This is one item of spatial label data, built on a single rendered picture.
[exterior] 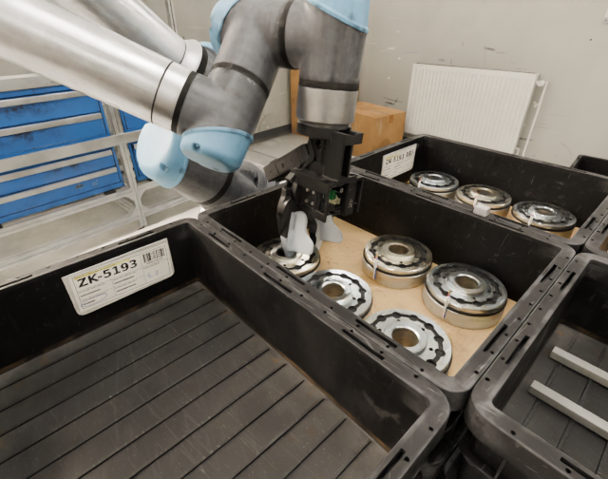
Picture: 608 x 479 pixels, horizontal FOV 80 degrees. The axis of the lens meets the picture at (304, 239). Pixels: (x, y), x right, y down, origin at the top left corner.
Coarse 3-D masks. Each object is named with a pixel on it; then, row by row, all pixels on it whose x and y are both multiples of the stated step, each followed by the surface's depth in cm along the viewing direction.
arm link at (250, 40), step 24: (240, 0) 44; (264, 0) 43; (288, 0) 42; (216, 24) 44; (240, 24) 43; (264, 24) 42; (216, 48) 47; (240, 48) 42; (264, 48) 43; (264, 72) 43
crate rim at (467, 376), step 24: (264, 192) 58; (408, 192) 58; (480, 216) 51; (240, 240) 46; (552, 240) 46; (264, 264) 41; (552, 264) 41; (312, 288) 38; (528, 288) 38; (336, 312) 35; (528, 312) 35; (384, 336) 32; (504, 336) 32; (408, 360) 30; (480, 360) 30; (456, 384) 28; (456, 408) 29
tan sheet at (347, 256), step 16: (336, 224) 69; (352, 240) 64; (368, 240) 64; (320, 256) 60; (336, 256) 60; (352, 256) 60; (352, 272) 57; (384, 288) 53; (416, 288) 53; (384, 304) 50; (400, 304) 50; (416, 304) 50; (512, 304) 50; (448, 336) 45; (464, 336) 45; (480, 336) 45; (464, 352) 43
